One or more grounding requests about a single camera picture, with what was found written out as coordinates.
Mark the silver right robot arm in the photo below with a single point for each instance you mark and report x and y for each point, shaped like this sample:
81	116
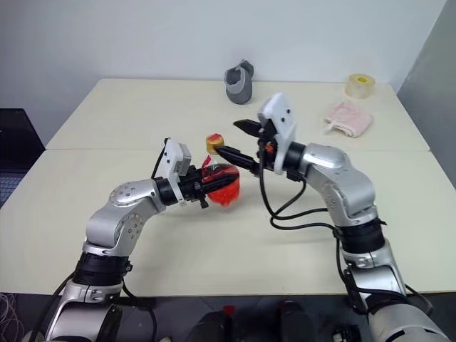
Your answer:
342	178

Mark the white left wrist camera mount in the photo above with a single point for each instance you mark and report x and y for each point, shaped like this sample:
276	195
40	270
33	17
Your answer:
170	160

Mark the black laptop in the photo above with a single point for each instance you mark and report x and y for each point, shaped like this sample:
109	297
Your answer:
18	142

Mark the pink cloth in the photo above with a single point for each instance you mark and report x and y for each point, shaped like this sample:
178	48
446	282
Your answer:
349	119

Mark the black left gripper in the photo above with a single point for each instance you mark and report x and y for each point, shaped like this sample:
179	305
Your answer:
190	181

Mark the clear bottle with red drink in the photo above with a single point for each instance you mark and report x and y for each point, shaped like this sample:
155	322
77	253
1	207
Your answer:
224	196

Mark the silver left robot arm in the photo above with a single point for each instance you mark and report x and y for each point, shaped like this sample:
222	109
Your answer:
121	213

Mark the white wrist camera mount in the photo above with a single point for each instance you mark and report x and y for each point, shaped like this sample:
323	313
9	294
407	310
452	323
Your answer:
281	114
170	160

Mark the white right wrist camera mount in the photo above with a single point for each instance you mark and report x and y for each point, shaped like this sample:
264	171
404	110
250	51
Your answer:
281	114

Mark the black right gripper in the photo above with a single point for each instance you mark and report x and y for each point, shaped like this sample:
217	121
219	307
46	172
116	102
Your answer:
265	153

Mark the grey plastic holder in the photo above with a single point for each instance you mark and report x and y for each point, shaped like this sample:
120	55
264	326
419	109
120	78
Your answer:
238	87

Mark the clear tape roll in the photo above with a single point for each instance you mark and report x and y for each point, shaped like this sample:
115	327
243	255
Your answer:
360	87

